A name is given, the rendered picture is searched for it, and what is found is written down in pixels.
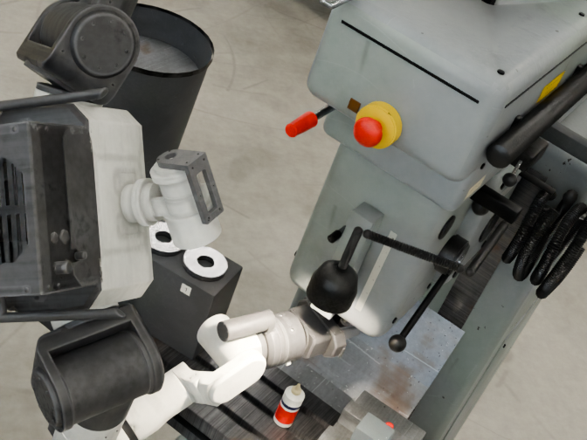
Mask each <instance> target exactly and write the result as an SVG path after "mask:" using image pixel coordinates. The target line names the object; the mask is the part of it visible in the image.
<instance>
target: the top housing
mask: <svg viewBox="0 0 587 440"><path fill-rule="evenodd" d="M579 64H581V65H583V66H585V65H586V64H587V0H496V1H495V3H494V5H491V4H488V3H485V2H483V1H481V0H351V1H349V2H347V3H345V4H343V5H341V6H339V7H337V8H334V9H332V10H331V13H330V16H329V19H328V22H327V25H326V28H325V31H324V32H323V35H322V38H321V42H320V44H319V47H318V50H317V53H316V55H315V57H314V62H313V64H312V67H311V69H310V72H309V74H308V77H307V88H308V90H309V91H310V93H311V94H313V96H315V97H317V98H318V99H320V100H322V101H323V102H325V103H327V104H328V105H330V106H331V107H333V108H334V109H336V110H337V111H339V112H341V113H343V114H344V115H346V116H348V117H349V118H350V119H351V120H354V121H356V116H357V113H358V112H359V111H360V110H361V109H362V108H363V107H365V106H367V105H368V104H369V103H371V102H374V101H382V102H385V103H388V104H390V105H391V106H393V107H394V108H395V109H396V110H397V112H398V114H399V116H400V118H401V121H402V132H401V134H400V136H399V138H398V139H397V140H396V141H395V142H393V143H392V144H391V145H393V146H395V147H396V148H398V149H400V150H402V151H403V152H405V153H406V154H408V155H409V156H411V157H412V158H414V159H416V160H417V161H419V162H421V163H423V164H424V165H425V166H426V167H428V168H430V169H432V170H433V171H435V172H436V173H438V174H440V175H442V176H443V177H444V178H446V179H448V180H450V181H453V182H459V181H462V180H464V179H466V178H467V177H468V176H469V175H470V174H472V172H474V171H475V170H476V169H477V168H478V167H480V166H481V165H482V164H483V163H484V162H485V161H487V157H486V151H487V148H488V147H489V146H490V145H491V144H492V143H493V142H495V141H496V140H497V139H498V138H500V137H501V136H502V135H503V134H504V133H506V132H507V131H508V130H509V129H510V127H511V125H512V123H513V121H514V118H515V117H516V116H517V115H518V114H519V115H520V116H522V117H524V116H525V115H526V114H527V113H529V112H530V111H531V110H532V109H534V108H535V107H536V106H537V105H538V104H540V103H541V102H542V101H543V100H545V99H546V98H547V97H548V96H549V95H550V94H552V93H553V92H554V91H555V90H556V89H557V88H558V87H559V86H560V85H562V84H563V83H564V82H565V81H566V80H568V79H569V78H570V77H571V76H572V74H573V73H574V71H575V70H576V68H577V66H578V65H579ZM351 98H352V99H354V100H356V101H358V102H359V103H361V105H360V107H359V110H358V112H357V113H354V112H353V111H351V110H350V109H348V108H347V107H348V104H349V101H350V99H351Z"/></svg>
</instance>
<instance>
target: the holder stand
mask: <svg viewBox="0 0 587 440"><path fill-rule="evenodd" d="M149 232H150V243H151V255H152V266H153V278H154V279H153V281H152V282H151V284H150V285H149V287H148V288H147V290H146V291H145V293H144V294H143V295H142V296H141V297H140V298H136V299H129V300H125V301H122V302H118V304H119V306H123V305H125V304H127V303H129V304H132V305H134V306H135V309H136V310H137V312H138V313H139V315H140V316H141V318H142V321H143V322H144V324H145V326H146V328H147V329H148V331H149V333H150V334H151V335H152V336H154V337H155V338H157V339H158V340H160V341H162V342H163V343H165V344H166V345H168V346H170V347H172V348H174V349H175V350H176V351H177V352H179V353H181V354H183V355H185V356H186V357H188V358H189V359H191V360H193V359H194V358H195V357H196V356H197V355H198V354H199V353H200V352H201V350H202V349H203V347H202V346H201V344H200V343H199V342H198V340H197V332H198V330H199V328H200V326H201V325H202V324H203V323H204V322H205V321H206V320H207V319H209V318H210V317H212V316H214V315H218V314H224V315H226V313H227V310H228V308H229V305H230V303H231V299H232V296H233V293H234V291H235V289H236V286H237V283H238V279H239V277H240V274H241V272H242V269H243V267H242V266H241V265H239V264H237V263H235V262H234V261H232V260H230V259H229V258H227V257H225V256H224V255H222V254H221V253H219V252H218V251H216V250H213V249H212V248H210V247H209V246H207V245H205V246H203V247H200V248H196V249H192V250H182V249H179V248H176V247H175V246H174V244H173V241H172V238H171V235H170V234H169V229H168V226H167V224H166V222H165V221H163V220H161V221H158V222H157V224H155V225H154V226H149Z"/></svg>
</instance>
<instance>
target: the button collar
mask: <svg viewBox="0 0 587 440"><path fill-rule="evenodd" d="M362 117H370V118H372V119H374V120H378V121H379V122H380V123H381V125H382V127H383V131H382V132H383V137H382V139H381V141H380V142H379V143H378V144H377V145H376V146H374V147H373V148H377V149H381V148H387V147H388V146H389V145H391V144H392V143H393V142H395V141H396V140H397V139H398V138H399V136H400V134H401V132H402V121H401V118H400V116H399V114H398V112H397V110H396V109H395V108H394V107H393V106H391V105H390V104H388V103H385V102H382V101H374V102H371V103H369V104H368V105H367V106H365V107H363V108H362V109H361V110H360V111H359V112H358V114H357V116H356V122H357V121H358V120H359V119H361V118H362Z"/></svg>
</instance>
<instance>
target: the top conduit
mask: <svg viewBox="0 0 587 440"><path fill-rule="evenodd" d="M586 93H587V64H586V65H585V66H583V65H581V64H579V65H578V66H577V68H576V70H575V71H574V73H573V74H572V76H571V77H570V78H569V79H568V80H566V81H565V82H564V83H563V84H562V85H560V86H559V87H558V88H557V89H556V90H555V91H554V92H553V93H552V94H550V95H549V96H548V97H547V98H546V99H545V100H543V101H542V102H541V103H540V104H538V105H537V106H536V107H535V108H534V109H532V110H531V111H530V112H529V113H527V114H526V115H525V116H524V117H522V116H520V115H519V114H518V115H517V116H516V117H515V118H514V121H513V123H512V125H511V127H510V129H509V130H508V131H507V132H506V133H504V134H503V135H502V136H501V137H500V138H498V139H497V140H496V141H495V142H493V143H492V144H491V145H490V146H489V147H488V148H487V151H486V157H487V160H488V162H489V163H490V164H491V165H492V166H493V167H495V168H505V167H507V166H508V165H509V164H510V163H511V162H512V161H514V159H516V158H517V157H518V156H519V155H520V154H521V153H522V152H523V151H525V150H526V149H527V148H528V147H529V146H530V145H531V144H532V143H533V142H534V141H536V140H537V139H538V138H539V137H540V136H541V135H542V134H543V133H544V132H545V131H547V130H548V129H549V128H550V127H551V126H552V125H553V124H554V123H555V122H556V121H558V120H559V119H560V118H561V117H562V116H563V115H564V114H565V113H566V112H567V111H569V110H570V109H571V108H572V107H573V106H574V105H575V104H576V103H577V102H578V101H579V100H580V99H581V98H582V97H583V96H584V95H585V94H586Z"/></svg>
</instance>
